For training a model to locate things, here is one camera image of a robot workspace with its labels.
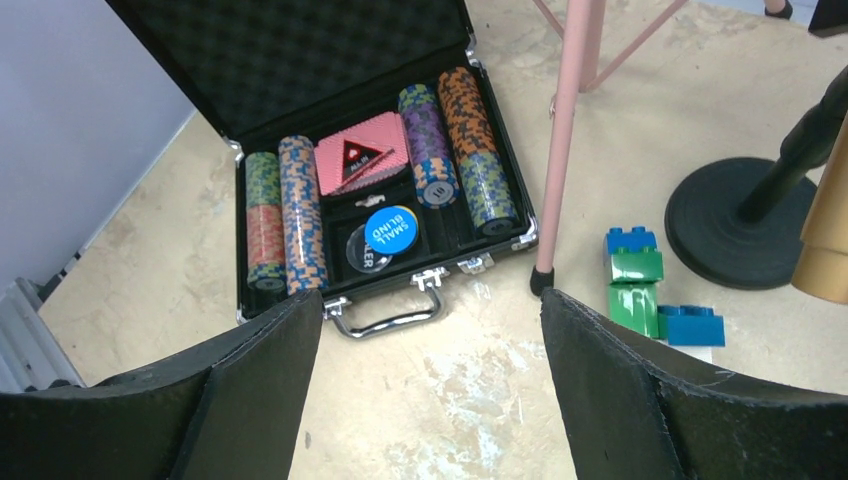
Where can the green blue toy brick block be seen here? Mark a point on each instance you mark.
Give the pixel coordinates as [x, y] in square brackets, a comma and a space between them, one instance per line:
[634, 267]

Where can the blue small blind button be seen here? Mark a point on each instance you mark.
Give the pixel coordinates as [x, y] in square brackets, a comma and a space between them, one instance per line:
[392, 230]

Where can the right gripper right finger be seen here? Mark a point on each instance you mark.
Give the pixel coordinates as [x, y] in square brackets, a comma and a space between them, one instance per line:
[634, 408]

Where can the orange black chip row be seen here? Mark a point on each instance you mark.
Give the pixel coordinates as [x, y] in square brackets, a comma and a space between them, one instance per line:
[465, 114]

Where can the clear dealer button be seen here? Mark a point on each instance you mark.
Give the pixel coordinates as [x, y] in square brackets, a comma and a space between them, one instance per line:
[361, 256]

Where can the black microphone desk stand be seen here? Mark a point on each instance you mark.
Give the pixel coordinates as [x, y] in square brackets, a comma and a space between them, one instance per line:
[737, 222]

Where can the pink playing card deck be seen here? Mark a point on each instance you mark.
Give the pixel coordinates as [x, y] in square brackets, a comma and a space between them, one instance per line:
[386, 128]

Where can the blue orange chip row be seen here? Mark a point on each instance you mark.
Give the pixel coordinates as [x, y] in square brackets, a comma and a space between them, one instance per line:
[303, 229]

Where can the small green blue chip stack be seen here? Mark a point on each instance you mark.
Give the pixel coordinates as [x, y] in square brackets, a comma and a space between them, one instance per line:
[415, 95]

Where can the green red chip row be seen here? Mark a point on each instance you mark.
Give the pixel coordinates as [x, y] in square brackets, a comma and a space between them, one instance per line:
[264, 226]

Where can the pink tripod music stand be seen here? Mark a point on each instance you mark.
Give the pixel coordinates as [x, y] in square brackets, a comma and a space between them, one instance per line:
[578, 73]

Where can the red triangular all-in button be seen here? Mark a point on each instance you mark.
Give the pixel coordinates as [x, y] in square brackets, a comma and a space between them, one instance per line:
[358, 159]

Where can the small silver case key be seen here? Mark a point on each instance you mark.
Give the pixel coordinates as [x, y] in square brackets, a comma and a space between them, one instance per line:
[370, 201]

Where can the grey green chip stack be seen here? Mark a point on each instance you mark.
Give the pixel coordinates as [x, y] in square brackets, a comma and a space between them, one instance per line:
[488, 195]

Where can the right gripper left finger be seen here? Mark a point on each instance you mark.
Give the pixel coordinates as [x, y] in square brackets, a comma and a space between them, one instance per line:
[227, 408]

